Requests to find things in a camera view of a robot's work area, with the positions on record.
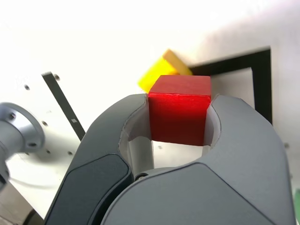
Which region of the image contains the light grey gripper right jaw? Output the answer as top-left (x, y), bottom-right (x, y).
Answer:
top-left (100, 94), bottom-right (295, 225)

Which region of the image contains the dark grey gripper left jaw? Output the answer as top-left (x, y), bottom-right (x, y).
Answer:
top-left (43, 93), bottom-right (155, 225)

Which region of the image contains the red cube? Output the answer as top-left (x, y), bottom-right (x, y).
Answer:
top-left (147, 75), bottom-right (213, 147)

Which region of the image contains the yellow cube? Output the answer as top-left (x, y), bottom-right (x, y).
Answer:
top-left (137, 48), bottom-right (194, 93)

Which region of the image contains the black tape square outline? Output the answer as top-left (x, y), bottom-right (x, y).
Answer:
top-left (189, 45), bottom-right (274, 125)

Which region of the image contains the black tape strip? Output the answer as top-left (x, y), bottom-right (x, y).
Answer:
top-left (41, 71), bottom-right (86, 142)

